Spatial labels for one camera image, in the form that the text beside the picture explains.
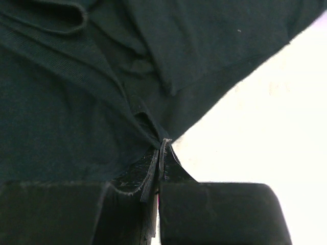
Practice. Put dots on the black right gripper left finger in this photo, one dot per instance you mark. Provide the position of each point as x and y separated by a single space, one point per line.
120 211

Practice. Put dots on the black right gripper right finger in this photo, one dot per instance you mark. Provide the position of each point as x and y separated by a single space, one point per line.
193 212

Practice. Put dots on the black t-shirt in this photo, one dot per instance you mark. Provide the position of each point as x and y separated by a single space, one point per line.
87 87

